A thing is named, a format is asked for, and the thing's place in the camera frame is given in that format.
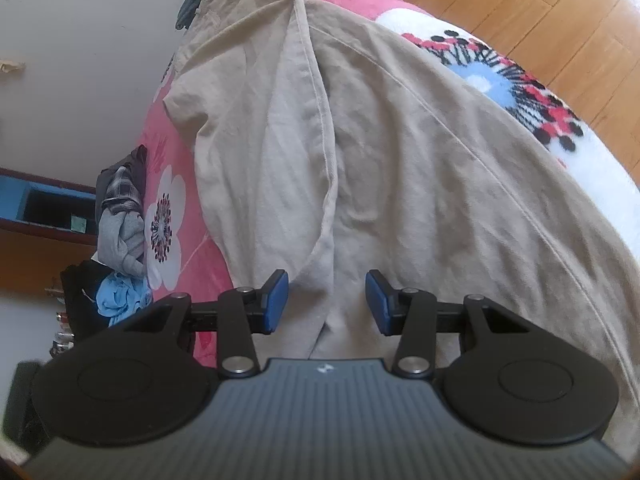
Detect light blue shirt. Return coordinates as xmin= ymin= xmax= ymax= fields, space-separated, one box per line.
xmin=96 ymin=272 xmax=153 ymax=328

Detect black furniture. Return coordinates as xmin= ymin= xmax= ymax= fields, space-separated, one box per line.
xmin=4 ymin=360 xmax=40 ymax=443

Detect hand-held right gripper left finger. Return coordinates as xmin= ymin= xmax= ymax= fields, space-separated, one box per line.
xmin=122 ymin=269 xmax=291 ymax=378

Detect beige pants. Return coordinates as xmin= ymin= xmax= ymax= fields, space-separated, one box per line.
xmin=165 ymin=0 xmax=640 ymax=456

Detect black jacket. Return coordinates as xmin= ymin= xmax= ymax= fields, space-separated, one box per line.
xmin=60 ymin=260 xmax=116 ymax=331

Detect pink floral blanket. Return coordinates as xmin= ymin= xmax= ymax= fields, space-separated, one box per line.
xmin=137 ymin=0 xmax=640 ymax=376

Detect plaid shirt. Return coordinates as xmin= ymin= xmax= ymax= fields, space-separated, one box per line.
xmin=102 ymin=162 xmax=146 ymax=211

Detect wooden door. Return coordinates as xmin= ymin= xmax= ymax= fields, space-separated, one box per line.
xmin=0 ymin=225 xmax=96 ymax=293

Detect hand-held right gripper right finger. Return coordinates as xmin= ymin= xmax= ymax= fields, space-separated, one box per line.
xmin=365 ymin=269 xmax=533 ymax=378

